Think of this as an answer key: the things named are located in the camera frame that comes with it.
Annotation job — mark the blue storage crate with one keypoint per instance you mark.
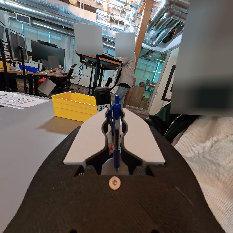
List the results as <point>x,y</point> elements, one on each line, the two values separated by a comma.
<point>29,68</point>

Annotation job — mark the black monitor on arm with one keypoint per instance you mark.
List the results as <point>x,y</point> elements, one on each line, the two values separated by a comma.
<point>17,45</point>
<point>2,36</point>

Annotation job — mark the yellow storage bin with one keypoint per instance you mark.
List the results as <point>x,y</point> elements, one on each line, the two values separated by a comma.
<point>4,65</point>

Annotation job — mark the dark green jacket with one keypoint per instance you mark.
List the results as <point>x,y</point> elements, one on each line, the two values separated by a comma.
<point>173,125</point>

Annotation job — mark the person's right hand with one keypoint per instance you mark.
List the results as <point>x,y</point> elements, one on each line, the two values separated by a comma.
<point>111,148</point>

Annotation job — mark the grey panel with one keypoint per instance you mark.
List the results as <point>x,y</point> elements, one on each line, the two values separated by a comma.
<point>46,87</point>

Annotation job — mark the blue pen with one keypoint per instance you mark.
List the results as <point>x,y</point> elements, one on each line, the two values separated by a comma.
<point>116,142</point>

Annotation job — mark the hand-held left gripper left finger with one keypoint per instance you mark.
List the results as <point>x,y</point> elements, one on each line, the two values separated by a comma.
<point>85,143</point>

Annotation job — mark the yellow plastic bin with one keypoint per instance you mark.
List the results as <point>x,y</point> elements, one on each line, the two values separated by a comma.
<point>72,107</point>

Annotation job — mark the wooden post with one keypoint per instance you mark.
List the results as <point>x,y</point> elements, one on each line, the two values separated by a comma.
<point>142,31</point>

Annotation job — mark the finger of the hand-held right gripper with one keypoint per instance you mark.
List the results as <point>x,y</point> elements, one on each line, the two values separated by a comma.
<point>110,136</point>
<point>121,126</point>

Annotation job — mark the black monitor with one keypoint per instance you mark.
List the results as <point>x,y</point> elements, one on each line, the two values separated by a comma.
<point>43,52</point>

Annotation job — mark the laminated paper sheet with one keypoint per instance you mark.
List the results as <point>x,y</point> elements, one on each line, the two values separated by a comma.
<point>18,100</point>

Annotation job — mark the black office chair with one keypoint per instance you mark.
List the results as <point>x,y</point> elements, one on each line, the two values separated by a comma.
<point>68,78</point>

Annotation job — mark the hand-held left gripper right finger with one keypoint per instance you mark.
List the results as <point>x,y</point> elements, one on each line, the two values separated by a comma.
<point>143,143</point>

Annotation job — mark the black framed marker sign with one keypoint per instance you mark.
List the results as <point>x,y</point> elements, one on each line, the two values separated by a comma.
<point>168,85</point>

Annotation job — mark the black standing desk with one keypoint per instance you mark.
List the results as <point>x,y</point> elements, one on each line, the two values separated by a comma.
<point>102,61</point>

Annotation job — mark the silver ventilation duct bundle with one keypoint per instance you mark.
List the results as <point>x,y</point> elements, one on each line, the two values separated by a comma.
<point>163,21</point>

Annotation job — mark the orange plastic object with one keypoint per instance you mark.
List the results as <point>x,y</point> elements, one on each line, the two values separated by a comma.
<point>43,79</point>

